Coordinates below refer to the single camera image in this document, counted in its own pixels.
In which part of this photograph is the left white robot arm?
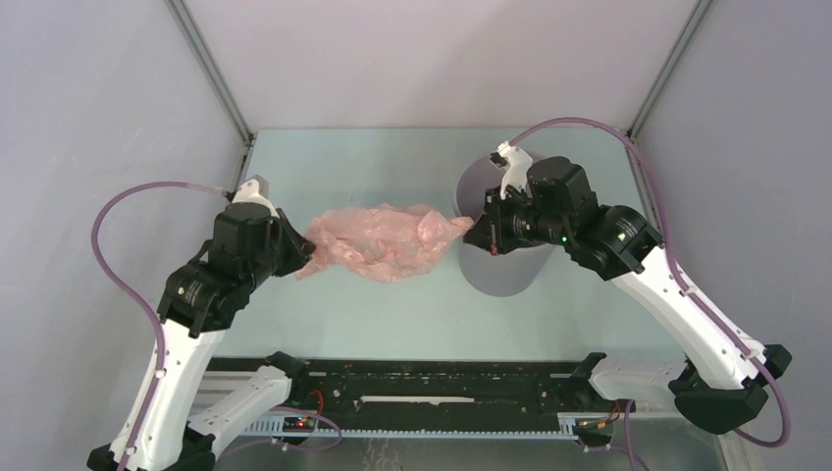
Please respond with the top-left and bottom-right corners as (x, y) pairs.
(86, 202), (314, 470)

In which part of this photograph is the grey round trash bin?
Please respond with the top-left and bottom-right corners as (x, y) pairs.
(452, 156), (554, 297)

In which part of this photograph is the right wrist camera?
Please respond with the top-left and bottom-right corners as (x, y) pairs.
(490, 141), (534, 199)

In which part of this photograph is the right aluminium frame post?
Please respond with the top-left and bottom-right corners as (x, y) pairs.
(628, 0), (718, 139)

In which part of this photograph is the white toothed cable tray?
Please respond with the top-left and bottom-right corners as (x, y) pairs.
(240, 415), (578, 441)

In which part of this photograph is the small circuit board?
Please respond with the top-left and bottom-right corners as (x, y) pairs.
(282, 417), (316, 433)

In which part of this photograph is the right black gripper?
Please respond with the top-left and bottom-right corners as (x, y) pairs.
(464, 182), (570, 255)

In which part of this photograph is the pink plastic trash bag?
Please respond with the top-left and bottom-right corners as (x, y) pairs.
(295, 204), (474, 283)

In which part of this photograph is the left aluminium frame post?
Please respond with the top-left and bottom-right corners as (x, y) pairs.
(165, 0), (254, 146)

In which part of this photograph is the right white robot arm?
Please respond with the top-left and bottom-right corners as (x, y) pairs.
(463, 154), (792, 435)

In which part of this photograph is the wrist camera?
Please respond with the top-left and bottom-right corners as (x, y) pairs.
(490, 141), (534, 199)
(231, 175), (278, 217)

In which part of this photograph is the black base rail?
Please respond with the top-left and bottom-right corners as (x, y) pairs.
(207, 357), (635, 434)

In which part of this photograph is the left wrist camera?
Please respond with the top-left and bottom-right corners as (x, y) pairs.
(231, 175), (278, 217)

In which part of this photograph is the aluminium frame post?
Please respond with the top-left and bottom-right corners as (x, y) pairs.
(628, 0), (718, 139)
(165, 0), (254, 146)

